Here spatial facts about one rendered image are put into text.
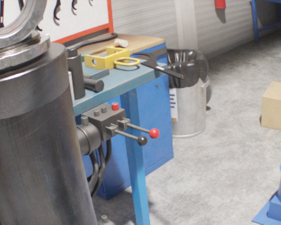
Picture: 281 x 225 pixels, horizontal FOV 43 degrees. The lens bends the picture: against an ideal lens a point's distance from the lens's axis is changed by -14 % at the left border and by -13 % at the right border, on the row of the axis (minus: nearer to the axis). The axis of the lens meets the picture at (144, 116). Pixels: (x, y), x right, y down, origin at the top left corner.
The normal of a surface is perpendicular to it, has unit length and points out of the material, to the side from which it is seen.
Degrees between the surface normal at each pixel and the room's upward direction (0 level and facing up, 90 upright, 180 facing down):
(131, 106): 90
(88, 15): 90
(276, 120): 90
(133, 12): 90
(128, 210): 0
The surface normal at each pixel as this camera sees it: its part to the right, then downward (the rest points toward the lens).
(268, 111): -0.53, 0.40
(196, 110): 0.55, 0.36
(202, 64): 0.28, 0.27
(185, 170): -0.08, -0.90
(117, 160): 0.73, 0.22
